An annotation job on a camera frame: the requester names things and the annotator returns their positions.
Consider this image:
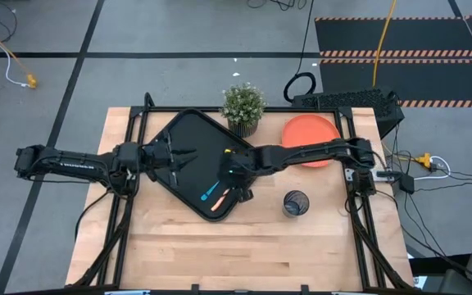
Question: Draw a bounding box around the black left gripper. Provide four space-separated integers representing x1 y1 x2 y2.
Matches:
139 129 200 188

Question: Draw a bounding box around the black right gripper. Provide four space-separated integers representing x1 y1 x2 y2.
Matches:
218 157 258 204

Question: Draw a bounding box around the black plastic tray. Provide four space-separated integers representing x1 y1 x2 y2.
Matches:
149 107 261 223

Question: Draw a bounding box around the faceted translucent plastic cup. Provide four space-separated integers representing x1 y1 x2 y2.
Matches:
281 189 311 219

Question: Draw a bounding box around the orange round plate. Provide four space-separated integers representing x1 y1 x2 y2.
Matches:
280 113 342 170

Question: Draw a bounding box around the artificial plant in striped pot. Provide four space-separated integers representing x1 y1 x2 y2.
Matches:
219 81 268 139

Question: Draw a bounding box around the black perforated computer tower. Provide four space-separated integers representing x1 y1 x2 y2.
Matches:
292 86 406 139

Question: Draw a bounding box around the black power adapter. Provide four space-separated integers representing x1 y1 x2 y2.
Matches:
398 172 415 195

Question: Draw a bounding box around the yellow power plug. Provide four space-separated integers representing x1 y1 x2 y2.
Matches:
414 152 433 170

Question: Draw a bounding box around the black mat with striped edge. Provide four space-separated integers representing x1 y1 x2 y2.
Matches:
319 59 472 109
315 16 472 57

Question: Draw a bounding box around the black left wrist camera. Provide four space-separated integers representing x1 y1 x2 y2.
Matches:
144 143 170 168

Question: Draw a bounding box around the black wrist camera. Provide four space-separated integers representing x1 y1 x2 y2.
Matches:
219 147 244 166
144 143 170 168

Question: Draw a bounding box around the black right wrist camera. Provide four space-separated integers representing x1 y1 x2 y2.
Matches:
219 147 244 166

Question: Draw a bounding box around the black aluminium table frame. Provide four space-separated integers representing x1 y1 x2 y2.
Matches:
66 92 418 295

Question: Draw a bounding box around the silver metal bracket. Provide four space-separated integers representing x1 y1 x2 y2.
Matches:
344 166 393 182

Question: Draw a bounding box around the black hanging cable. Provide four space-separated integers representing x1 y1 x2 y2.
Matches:
283 0 317 104

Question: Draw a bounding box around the yellow extension cable with plug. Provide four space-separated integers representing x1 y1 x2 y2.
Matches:
0 15 39 89

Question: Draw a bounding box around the white floor cable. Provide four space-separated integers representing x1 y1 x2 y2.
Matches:
0 7 30 89

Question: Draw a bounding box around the white power cable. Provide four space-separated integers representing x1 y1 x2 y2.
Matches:
414 155 452 182

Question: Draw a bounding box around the thick yellow hanging cable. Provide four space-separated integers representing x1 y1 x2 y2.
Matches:
371 0 398 78

